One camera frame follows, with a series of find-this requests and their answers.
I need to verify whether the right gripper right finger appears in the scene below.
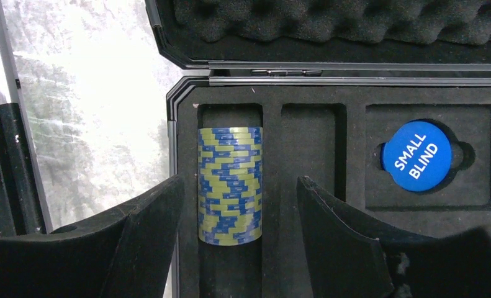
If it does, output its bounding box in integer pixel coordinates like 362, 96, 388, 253
296, 176, 491, 297

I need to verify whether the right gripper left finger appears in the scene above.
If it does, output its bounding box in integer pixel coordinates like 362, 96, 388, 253
0, 175, 184, 297

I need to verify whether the blue dealer button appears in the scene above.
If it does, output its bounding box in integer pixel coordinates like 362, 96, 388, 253
381, 120, 453, 192

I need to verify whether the grey-green poker chip stack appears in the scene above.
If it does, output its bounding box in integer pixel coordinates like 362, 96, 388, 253
197, 127, 263, 246

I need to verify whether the black poker set case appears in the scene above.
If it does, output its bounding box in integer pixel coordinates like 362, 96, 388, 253
146, 1, 491, 297

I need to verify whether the silver aluminium frame rail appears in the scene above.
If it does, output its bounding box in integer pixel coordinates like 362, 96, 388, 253
0, 1, 52, 237

